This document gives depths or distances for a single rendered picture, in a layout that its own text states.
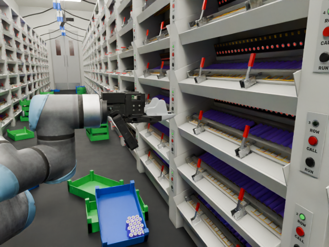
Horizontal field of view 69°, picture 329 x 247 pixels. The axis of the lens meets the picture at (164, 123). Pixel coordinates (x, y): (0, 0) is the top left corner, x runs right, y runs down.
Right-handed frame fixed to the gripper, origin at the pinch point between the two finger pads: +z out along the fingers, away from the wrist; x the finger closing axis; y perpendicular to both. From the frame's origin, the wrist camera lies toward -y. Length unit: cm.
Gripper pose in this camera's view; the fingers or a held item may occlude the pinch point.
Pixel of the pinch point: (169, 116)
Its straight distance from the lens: 72.8
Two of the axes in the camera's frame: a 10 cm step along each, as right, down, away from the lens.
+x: -3.5, -2.1, 9.1
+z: 9.4, -0.4, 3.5
